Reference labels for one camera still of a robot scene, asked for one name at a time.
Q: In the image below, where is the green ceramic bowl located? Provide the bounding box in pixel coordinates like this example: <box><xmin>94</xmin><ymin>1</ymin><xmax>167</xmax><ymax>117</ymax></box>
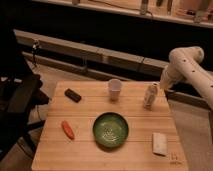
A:
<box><xmin>92</xmin><ymin>112</ymin><xmax>129</xmax><ymax>149</ymax></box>

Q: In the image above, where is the orange carrot toy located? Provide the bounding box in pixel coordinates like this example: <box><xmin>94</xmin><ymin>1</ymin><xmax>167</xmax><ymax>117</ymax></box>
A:
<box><xmin>61</xmin><ymin>121</ymin><xmax>75</xmax><ymax>140</ymax></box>

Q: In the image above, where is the black chair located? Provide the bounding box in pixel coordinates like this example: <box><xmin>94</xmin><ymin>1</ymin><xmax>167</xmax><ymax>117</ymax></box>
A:
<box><xmin>0</xmin><ymin>21</ymin><xmax>49</xmax><ymax>161</ymax></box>

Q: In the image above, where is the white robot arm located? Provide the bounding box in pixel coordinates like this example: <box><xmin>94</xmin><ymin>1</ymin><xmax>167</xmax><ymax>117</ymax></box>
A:
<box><xmin>160</xmin><ymin>46</ymin><xmax>213</xmax><ymax>110</ymax></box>

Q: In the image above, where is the beige sponge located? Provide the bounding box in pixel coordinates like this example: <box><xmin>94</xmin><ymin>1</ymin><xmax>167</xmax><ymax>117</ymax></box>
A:
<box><xmin>152</xmin><ymin>133</ymin><xmax>167</xmax><ymax>156</ymax></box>

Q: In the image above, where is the white plastic bottle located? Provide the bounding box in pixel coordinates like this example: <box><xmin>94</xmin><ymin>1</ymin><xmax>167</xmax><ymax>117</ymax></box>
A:
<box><xmin>143</xmin><ymin>82</ymin><xmax>158</xmax><ymax>110</ymax></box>

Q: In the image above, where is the black rectangular block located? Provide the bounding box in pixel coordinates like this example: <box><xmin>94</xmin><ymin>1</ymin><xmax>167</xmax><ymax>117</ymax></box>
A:
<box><xmin>64</xmin><ymin>89</ymin><xmax>81</xmax><ymax>103</ymax></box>

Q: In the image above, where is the white paper cup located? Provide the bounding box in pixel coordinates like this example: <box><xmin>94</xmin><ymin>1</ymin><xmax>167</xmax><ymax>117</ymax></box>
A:
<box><xmin>108</xmin><ymin>79</ymin><xmax>122</xmax><ymax>101</ymax></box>

